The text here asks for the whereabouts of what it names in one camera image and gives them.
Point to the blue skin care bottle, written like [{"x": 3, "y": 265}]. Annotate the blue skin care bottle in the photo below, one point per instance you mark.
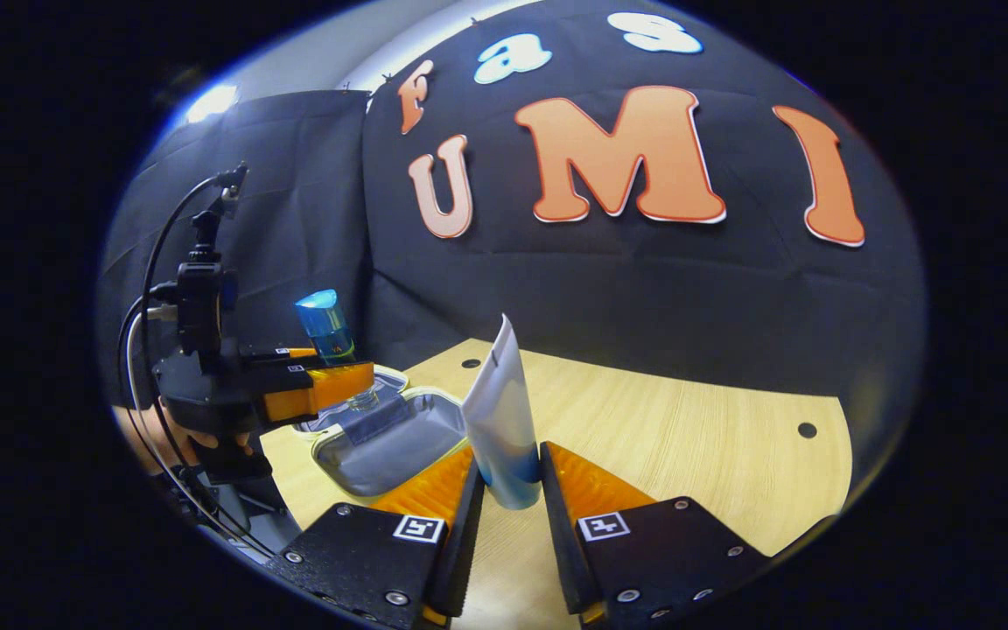
[{"x": 325, "y": 328}]

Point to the cream yellow small suitcase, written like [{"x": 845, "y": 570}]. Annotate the cream yellow small suitcase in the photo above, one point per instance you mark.
[{"x": 399, "y": 446}]

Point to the black backdrop cloth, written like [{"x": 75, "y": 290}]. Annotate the black backdrop cloth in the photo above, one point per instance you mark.
[{"x": 644, "y": 297}]

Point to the white blue skin care tube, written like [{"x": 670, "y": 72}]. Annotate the white blue skin care tube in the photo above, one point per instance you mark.
[{"x": 504, "y": 420}]

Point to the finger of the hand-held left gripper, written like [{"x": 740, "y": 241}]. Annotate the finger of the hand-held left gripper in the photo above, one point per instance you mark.
[
  {"x": 281, "y": 353},
  {"x": 320, "y": 392}
]

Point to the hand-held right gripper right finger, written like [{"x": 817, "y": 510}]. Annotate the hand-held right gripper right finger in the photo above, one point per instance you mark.
[{"x": 561, "y": 542}]

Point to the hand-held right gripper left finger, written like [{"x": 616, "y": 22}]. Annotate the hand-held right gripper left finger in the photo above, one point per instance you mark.
[{"x": 460, "y": 542}]

